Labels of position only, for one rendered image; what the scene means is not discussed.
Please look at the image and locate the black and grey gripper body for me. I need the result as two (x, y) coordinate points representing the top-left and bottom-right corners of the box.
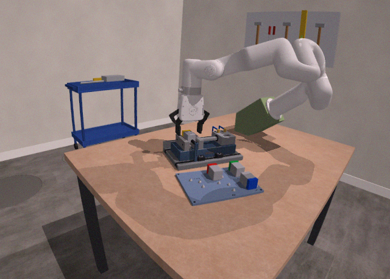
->
(177, 94), (204, 121)

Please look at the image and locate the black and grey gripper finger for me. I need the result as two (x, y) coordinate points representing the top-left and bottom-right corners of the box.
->
(197, 110), (210, 134)
(169, 109), (182, 136)

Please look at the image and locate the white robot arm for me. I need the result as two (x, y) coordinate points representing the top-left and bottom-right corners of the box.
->
(178, 38), (333, 120)

